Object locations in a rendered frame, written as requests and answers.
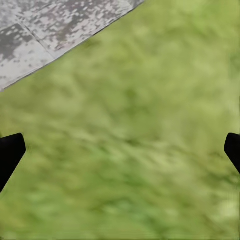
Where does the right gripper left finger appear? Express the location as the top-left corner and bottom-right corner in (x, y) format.
(0, 133), (26, 193)

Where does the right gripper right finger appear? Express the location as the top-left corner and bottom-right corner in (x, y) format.
(224, 133), (240, 173)

